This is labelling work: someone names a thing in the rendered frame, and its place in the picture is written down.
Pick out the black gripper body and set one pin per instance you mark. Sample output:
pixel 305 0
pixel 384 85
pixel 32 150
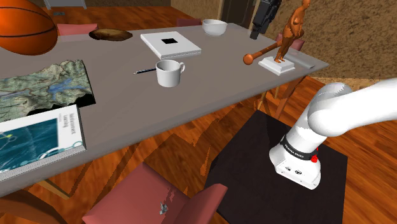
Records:
pixel 266 14

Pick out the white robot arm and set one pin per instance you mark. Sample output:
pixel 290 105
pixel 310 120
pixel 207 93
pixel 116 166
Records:
pixel 335 108

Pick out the dark door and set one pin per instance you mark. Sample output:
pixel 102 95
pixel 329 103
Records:
pixel 235 12

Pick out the orange figure on white base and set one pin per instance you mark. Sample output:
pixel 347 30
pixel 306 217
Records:
pixel 290 34

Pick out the orange wooden pestle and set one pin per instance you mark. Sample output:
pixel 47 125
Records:
pixel 257 55

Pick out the white bowl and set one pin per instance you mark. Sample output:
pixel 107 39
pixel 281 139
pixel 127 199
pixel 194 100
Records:
pixel 214 28

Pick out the white flat box black square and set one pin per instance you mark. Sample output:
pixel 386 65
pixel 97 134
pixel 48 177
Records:
pixel 183 46

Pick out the white mug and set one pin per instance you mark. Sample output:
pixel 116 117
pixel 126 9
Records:
pixel 167 77

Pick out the dark pen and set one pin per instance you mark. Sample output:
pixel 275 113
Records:
pixel 145 71

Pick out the brown flat bread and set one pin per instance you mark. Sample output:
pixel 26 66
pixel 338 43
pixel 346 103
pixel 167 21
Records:
pixel 110 34

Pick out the grey table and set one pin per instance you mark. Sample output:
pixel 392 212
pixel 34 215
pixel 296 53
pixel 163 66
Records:
pixel 124 102

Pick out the dark robot stand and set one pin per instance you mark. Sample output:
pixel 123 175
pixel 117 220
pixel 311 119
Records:
pixel 257 192

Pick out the green relief map model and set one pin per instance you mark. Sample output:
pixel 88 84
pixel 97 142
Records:
pixel 46 83

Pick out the orange basketball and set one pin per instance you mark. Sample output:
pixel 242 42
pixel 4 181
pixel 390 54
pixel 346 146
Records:
pixel 24 28

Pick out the blue and white book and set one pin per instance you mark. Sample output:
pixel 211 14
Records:
pixel 37 142

